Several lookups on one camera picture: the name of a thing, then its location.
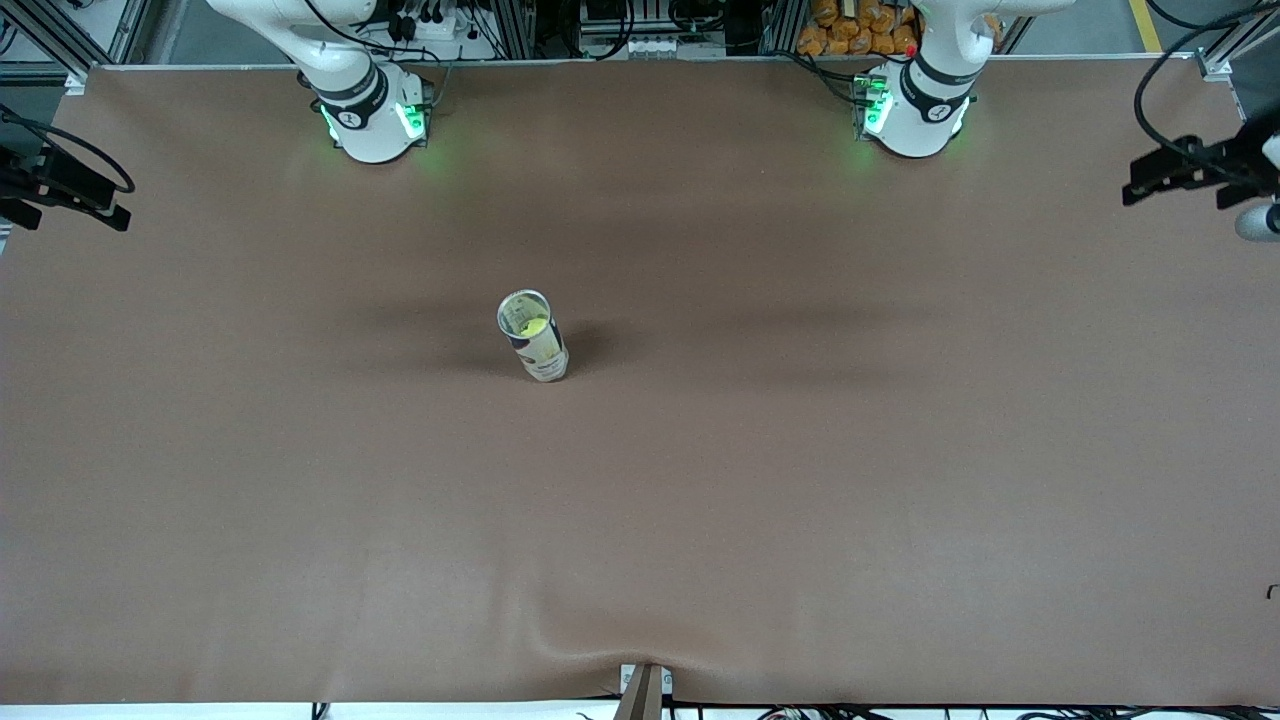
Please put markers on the brown table cover sheet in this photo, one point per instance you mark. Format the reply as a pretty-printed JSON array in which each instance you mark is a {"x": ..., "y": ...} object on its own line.
[{"x": 640, "y": 560}]

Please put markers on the yellow tennis ball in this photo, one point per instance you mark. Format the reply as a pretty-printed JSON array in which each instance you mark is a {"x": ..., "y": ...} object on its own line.
[{"x": 536, "y": 326}]

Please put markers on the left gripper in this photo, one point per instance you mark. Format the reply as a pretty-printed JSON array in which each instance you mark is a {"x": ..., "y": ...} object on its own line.
[{"x": 1213, "y": 161}]

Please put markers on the white blue tennis ball can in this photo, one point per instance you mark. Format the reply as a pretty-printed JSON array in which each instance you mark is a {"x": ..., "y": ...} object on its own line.
[{"x": 548, "y": 355}]

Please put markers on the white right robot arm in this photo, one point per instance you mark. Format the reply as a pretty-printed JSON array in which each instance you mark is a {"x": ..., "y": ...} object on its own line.
[{"x": 370, "y": 130}]

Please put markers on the aluminium frame post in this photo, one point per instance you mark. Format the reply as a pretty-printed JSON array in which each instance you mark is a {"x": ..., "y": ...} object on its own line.
[
  {"x": 1235, "y": 45},
  {"x": 515, "y": 28},
  {"x": 782, "y": 25},
  {"x": 85, "y": 40}
]

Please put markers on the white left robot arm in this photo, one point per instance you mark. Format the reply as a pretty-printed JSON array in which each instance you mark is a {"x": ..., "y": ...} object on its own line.
[{"x": 915, "y": 130}]

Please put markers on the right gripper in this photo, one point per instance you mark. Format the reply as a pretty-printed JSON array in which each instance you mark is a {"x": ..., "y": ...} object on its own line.
[{"x": 22, "y": 183}]

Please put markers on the bag of orange items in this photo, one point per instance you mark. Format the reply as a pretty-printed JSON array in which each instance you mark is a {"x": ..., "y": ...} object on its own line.
[{"x": 850, "y": 30}]

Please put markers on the socket box with black plugs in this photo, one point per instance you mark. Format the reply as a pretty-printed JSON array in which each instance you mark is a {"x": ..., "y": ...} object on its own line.
[{"x": 428, "y": 25}]

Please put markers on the white power strip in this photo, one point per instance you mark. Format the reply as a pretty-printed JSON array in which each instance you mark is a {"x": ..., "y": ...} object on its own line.
[{"x": 645, "y": 46}]

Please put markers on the metal table edge bracket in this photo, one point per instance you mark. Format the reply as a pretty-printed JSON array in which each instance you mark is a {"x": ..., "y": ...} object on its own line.
[{"x": 645, "y": 692}]

